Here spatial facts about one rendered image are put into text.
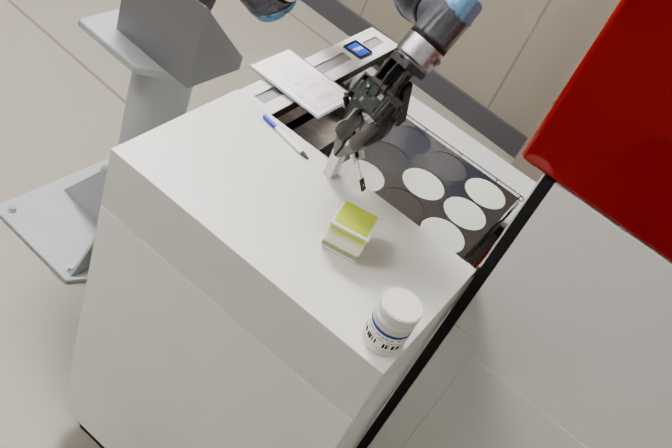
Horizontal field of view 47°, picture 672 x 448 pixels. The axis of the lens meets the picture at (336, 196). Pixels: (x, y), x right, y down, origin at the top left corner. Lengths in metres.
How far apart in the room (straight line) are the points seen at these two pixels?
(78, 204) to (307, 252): 1.41
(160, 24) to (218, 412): 0.88
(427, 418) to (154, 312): 0.65
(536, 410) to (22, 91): 2.19
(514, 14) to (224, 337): 2.42
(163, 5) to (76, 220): 0.98
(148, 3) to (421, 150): 0.72
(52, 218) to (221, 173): 1.23
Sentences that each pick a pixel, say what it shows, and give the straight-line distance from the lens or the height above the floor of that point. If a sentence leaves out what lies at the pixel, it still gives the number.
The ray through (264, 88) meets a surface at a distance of 1.70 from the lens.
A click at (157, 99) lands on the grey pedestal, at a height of 0.69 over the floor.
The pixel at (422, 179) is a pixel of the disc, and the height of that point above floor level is 0.90.
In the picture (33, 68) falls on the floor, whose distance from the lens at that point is 3.21.
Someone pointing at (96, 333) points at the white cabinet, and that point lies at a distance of 1.80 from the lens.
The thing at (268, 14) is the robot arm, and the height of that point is 0.94.
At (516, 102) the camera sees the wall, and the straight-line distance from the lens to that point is 3.64.
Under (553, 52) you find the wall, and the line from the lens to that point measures 3.51.
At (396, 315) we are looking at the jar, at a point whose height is 1.06.
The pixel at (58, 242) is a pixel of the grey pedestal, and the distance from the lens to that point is 2.55.
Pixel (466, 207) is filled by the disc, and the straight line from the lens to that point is 1.74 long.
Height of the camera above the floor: 1.92
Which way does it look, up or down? 40 degrees down
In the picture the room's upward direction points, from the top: 25 degrees clockwise
